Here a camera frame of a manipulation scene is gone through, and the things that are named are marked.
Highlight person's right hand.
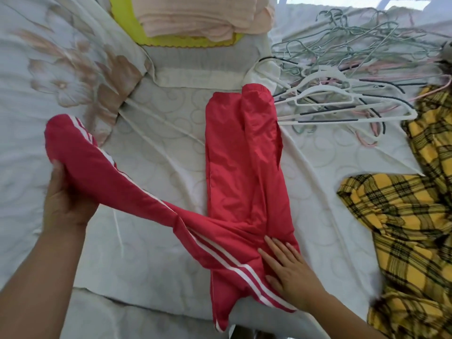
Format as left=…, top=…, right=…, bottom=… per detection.
left=257, top=236, right=327, bottom=313

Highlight person's left hand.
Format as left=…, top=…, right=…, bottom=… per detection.
left=42, top=160, right=100, bottom=234

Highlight red white-striped track pants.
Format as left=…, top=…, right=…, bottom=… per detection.
left=44, top=83, right=301, bottom=332

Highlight person's right forearm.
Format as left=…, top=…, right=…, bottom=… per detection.
left=307, top=291, right=389, bottom=339

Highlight person's left forearm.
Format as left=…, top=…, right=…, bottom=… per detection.
left=0, top=222, right=89, bottom=339

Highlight floral print bed cover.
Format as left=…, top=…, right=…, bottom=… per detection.
left=0, top=0, right=157, bottom=291

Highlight white swirl-patterned sheet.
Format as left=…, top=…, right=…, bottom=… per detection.
left=72, top=80, right=425, bottom=322

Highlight yellow black plaid garment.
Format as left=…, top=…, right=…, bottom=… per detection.
left=336, top=85, right=452, bottom=339

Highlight white plastic clothes hanger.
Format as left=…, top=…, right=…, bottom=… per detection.
left=254, top=64, right=354, bottom=103
left=276, top=85, right=419, bottom=126

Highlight yellow-green scalloped cloth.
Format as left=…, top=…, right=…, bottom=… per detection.
left=108, top=0, right=245, bottom=48

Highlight folded white cloth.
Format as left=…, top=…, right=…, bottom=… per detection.
left=141, top=32, right=280, bottom=91

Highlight folded peach cloth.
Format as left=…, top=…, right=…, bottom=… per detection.
left=130, top=0, right=276, bottom=43

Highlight pile of thin clothes hangers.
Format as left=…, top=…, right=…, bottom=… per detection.
left=259, top=8, right=452, bottom=149

